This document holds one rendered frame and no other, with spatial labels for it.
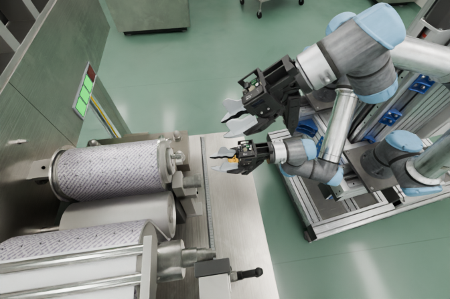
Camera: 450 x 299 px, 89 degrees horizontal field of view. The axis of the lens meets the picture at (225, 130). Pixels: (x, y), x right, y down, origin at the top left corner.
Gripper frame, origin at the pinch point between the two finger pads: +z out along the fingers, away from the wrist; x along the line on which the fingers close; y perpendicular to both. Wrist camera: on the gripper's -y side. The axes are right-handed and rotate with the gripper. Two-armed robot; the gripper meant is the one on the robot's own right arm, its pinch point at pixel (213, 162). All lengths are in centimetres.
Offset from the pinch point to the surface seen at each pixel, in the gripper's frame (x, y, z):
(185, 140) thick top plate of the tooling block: -14.9, -6.0, 10.5
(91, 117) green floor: -124, -109, 116
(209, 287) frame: 36, 35, 3
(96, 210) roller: 16.6, 14.4, 30.3
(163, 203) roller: 16.9, 14.4, 14.1
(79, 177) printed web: 10.4, 20.7, 32.6
